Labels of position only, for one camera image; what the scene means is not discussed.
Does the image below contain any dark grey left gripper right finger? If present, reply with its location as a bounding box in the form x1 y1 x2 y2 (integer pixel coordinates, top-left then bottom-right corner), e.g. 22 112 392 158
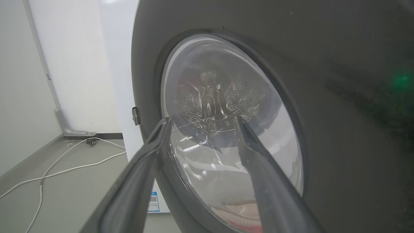
234 116 325 233

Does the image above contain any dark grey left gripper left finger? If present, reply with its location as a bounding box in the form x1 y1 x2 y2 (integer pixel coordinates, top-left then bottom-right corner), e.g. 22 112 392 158
80 117 172 233

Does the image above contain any grey round washing machine door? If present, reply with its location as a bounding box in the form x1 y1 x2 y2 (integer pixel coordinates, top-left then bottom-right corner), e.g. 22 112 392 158
131 0 414 233

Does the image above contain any white washing machine body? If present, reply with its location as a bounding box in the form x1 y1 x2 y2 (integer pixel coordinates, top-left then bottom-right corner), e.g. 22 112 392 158
99 0 170 214

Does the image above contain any blue QR code sticker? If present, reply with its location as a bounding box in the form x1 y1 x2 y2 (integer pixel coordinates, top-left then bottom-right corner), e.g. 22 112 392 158
148 192 160 213

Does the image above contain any white partition panel with foot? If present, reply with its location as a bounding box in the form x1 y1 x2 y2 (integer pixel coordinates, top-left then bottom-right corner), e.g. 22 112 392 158
23 0 96 137

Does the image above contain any white floor cable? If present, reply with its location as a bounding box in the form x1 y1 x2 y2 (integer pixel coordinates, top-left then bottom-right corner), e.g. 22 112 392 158
0 137 126 233

